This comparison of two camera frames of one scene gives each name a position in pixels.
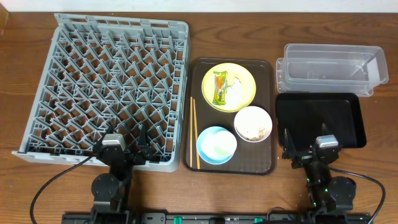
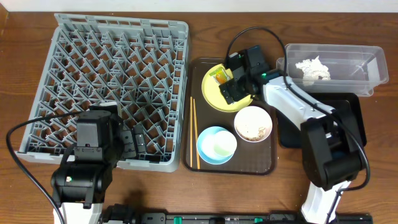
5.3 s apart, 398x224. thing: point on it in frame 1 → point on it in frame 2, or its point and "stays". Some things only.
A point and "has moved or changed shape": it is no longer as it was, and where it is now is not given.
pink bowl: (253, 124) stays
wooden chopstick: (191, 116) stays
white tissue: (234, 93) has moved or changed shape
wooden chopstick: (196, 134) stays
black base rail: (125, 216) stays
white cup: (224, 144) stays
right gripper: (308, 158) → (234, 88)
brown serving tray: (257, 158) stays
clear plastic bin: (331, 68) stays
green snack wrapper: (221, 78) has moved or changed shape
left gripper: (123, 157) → (132, 141)
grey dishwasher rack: (101, 72) stays
